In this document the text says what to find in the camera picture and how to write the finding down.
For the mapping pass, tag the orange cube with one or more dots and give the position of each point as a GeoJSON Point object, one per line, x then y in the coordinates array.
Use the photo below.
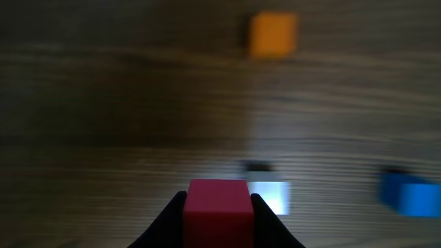
{"type": "Point", "coordinates": [273, 34]}

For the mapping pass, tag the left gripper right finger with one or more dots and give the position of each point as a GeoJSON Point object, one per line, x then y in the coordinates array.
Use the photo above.
{"type": "Point", "coordinates": [268, 227]}

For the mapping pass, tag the red cube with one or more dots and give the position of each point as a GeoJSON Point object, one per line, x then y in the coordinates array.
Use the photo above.
{"type": "Point", "coordinates": [218, 213]}

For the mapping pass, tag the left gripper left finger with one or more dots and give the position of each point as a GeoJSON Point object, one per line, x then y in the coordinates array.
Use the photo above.
{"type": "Point", "coordinates": [165, 227]}

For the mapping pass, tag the blue cube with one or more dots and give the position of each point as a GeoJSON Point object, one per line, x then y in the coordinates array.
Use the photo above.
{"type": "Point", "coordinates": [413, 198]}

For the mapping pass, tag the white cube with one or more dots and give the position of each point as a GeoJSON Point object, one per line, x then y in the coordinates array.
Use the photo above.
{"type": "Point", "coordinates": [272, 194]}

